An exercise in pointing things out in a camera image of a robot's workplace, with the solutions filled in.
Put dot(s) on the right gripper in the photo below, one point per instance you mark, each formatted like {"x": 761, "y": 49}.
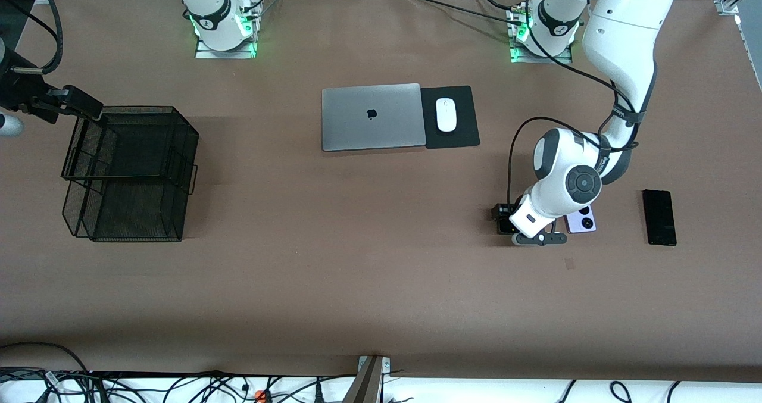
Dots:
{"x": 24, "y": 93}

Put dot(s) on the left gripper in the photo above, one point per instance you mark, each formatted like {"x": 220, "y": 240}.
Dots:
{"x": 505, "y": 219}

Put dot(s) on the dark flip phone twin lenses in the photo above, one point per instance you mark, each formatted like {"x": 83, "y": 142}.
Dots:
{"x": 507, "y": 227}

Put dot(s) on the white flip phone round lenses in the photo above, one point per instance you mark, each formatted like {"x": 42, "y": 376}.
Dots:
{"x": 586, "y": 221}

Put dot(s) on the tall black slab phone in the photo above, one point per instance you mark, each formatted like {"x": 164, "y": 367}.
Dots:
{"x": 659, "y": 218}

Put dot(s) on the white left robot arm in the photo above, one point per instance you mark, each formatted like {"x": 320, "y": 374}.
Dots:
{"x": 625, "y": 28}

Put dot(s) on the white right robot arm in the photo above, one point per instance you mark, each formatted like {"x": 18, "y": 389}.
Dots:
{"x": 208, "y": 10}

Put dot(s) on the black mouse pad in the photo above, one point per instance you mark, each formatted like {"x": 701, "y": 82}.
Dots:
{"x": 464, "y": 117}

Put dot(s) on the white computer mouse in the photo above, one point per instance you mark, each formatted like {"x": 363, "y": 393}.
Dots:
{"x": 446, "y": 115}

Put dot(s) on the silver laptop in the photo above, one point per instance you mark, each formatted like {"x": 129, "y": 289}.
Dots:
{"x": 357, "y": 123}

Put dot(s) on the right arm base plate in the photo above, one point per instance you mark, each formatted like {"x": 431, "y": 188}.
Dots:
{"x": 205, "y": 53}

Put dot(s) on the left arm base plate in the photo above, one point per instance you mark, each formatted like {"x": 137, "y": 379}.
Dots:
{"x": 562, "y": 61}

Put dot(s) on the metal table edge bracket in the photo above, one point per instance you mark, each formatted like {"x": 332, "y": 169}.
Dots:
{"x": 386, "y": 364}

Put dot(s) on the aluminium profile post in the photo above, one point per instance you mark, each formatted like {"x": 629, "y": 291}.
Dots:
{"x": 366, "y": 388}

